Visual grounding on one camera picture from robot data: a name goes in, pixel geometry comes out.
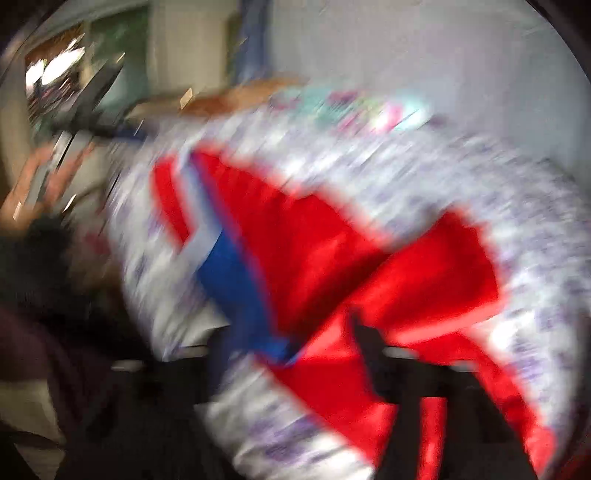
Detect window with frame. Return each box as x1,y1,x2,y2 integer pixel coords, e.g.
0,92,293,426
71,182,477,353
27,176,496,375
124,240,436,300
25,23,89,121

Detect green framed door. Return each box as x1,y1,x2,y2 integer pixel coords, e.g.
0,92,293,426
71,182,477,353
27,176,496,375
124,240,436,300
90,6,150,114

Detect blue patterned hanging cloth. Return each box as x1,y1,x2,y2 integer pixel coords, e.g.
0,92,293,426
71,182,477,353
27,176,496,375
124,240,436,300
231,0,271,85

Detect white wall curtain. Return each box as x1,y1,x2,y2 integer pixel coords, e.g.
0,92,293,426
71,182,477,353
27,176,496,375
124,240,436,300
270,1,590,186

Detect orange brown pillow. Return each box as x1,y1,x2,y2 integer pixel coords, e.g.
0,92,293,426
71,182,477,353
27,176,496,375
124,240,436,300
123,77,305,119

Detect purple floral bed sheet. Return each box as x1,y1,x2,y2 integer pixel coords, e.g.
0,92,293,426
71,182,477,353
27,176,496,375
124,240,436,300
107,107,590,479

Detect person left hand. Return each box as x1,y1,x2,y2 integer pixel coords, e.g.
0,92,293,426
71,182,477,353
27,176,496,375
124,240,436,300
1,142,95,237

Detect folded teal pink blanket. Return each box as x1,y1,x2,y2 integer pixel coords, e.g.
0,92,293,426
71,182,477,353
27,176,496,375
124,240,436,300
269,86,432,134

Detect red track pants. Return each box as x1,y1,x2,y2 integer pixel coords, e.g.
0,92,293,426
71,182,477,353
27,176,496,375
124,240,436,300
150,146,554,478

